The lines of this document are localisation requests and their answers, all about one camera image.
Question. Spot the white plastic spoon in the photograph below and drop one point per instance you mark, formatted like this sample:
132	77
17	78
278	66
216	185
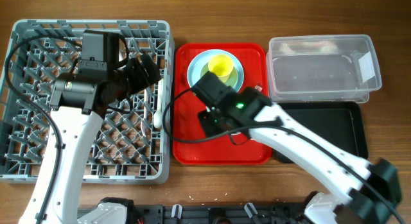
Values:
158	113

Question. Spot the white plastic fork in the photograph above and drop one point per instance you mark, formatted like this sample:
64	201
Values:
145	113

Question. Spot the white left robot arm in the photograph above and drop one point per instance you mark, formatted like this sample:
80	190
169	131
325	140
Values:
79	101

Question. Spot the grey dishwasher rack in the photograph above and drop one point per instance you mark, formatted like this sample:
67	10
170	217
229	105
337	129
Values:
39	50

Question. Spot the yellow plastic cup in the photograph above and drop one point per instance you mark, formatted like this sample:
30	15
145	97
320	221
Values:
221	65

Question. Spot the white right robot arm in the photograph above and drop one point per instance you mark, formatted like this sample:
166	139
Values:
358	191

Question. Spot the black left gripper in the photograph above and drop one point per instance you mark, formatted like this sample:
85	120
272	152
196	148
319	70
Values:
142	80

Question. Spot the clear plastic bin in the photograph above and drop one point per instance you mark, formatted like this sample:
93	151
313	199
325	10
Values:
322	68

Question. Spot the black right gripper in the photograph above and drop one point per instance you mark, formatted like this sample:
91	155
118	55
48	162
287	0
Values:
209	129

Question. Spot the small green plate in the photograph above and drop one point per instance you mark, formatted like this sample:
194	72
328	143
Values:
232	79

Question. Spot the red plastic tray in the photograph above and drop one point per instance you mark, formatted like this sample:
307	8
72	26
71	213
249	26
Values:
185	121

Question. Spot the large light blue plate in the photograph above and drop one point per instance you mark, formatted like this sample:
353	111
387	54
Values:
196	65

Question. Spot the black plastic tray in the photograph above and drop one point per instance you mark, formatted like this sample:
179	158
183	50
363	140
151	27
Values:
340	123

